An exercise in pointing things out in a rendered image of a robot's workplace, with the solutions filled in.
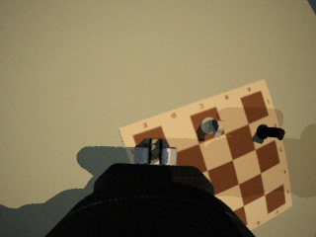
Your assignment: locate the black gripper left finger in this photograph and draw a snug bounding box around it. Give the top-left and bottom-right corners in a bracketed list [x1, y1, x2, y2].
[133, 138, 152, 165]

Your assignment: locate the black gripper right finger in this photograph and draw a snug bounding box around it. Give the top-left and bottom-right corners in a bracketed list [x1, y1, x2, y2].
[159, 139, 177, 166]

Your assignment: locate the brown and cream chessboard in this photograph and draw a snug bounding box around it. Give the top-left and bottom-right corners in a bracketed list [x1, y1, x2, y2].
[119, 79, 292, 230]

